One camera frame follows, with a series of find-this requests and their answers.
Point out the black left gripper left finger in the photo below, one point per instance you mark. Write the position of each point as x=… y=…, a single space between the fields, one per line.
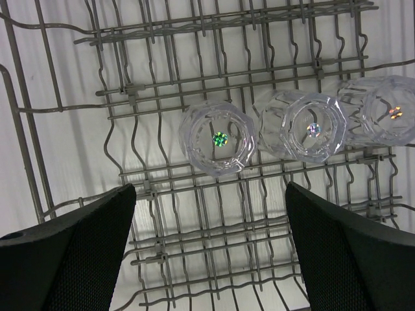
x=71 y=262

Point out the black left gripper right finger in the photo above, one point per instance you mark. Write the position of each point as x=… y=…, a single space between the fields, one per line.
x=347 y=261

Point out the clear glass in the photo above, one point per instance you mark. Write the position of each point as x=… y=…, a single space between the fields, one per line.
x=217 y=137
x=299 y=125
x=380 y=110

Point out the grey wire dish rack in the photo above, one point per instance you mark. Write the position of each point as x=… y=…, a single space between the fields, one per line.
x=92 y=94

